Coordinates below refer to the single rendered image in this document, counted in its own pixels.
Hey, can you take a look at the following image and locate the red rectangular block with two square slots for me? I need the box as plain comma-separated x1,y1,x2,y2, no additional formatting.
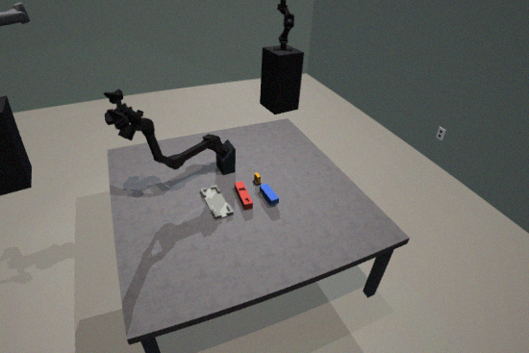
235,182,253,210

